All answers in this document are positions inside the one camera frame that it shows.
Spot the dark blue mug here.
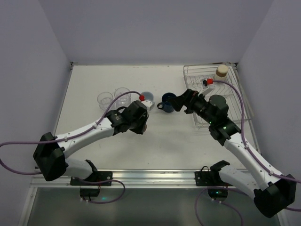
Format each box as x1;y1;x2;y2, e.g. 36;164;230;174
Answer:
157;92;176;113

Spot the clear faceted glass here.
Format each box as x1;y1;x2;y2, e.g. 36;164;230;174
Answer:
114;87;131;108

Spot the white ceramic footed cup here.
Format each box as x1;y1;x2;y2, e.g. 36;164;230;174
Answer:
141;91;154;101

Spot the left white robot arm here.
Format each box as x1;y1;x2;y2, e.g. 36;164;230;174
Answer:
33;100;154;183

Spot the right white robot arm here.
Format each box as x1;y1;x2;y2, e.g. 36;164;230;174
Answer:
168;89;297;218

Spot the wire dish rack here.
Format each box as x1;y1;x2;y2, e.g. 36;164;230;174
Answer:
182;64;254;129

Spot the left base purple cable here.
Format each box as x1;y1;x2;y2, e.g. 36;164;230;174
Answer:
81;178;126;203

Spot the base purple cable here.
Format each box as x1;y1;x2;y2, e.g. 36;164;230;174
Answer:
81;178;126;203
195;187;244;226

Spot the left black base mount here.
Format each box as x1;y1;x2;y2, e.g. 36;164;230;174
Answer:
70;160;115;204

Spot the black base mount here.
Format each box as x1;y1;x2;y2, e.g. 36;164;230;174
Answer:
70;160;115;204
194;160;230;201

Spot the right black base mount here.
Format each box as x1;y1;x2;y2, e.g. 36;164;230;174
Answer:
194;160;230;201

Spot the aluminium mounting rail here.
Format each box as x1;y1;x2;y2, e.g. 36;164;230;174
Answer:
30;168;250;189

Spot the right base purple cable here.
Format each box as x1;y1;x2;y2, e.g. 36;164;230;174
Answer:
195;187;244;226

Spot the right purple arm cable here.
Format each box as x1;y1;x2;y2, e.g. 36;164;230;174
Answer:
203;79;301;211

